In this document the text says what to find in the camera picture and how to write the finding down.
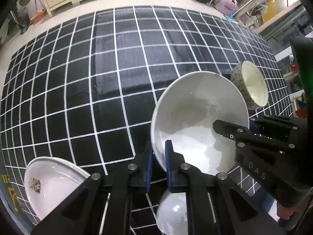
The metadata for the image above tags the white bowl with blue base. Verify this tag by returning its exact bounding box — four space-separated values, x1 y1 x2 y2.
150 71 250 176

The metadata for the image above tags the plain white bowl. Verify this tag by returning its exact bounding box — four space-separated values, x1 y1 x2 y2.
156 190 190 235

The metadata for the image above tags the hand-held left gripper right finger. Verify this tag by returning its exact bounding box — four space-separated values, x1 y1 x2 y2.
165 139 286 235

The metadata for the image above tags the black checked tablecloth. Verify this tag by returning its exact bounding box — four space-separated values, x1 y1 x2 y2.
0 5 294 235

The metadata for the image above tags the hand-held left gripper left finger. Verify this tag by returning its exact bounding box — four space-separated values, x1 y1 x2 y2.
31 140 154 235

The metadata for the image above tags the red dustpan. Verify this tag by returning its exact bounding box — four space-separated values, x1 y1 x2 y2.
29 9 47 25

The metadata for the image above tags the small grey floral plate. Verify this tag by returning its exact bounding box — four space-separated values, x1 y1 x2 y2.
24 157 91 226

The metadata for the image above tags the green patterned bowl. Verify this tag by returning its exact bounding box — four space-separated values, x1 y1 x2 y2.
230 60 269 110

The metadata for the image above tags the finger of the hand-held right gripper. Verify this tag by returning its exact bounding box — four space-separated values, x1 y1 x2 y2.
251 115 307 150
213 119 282 153

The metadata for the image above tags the pink bag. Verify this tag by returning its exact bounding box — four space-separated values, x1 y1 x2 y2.
215 0 239 13

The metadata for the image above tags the upright vacuum cleaner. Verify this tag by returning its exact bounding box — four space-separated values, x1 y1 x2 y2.
17 6 31 33

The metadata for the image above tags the wooden framed floor mirror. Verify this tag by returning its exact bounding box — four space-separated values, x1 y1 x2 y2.
236 0 302 33

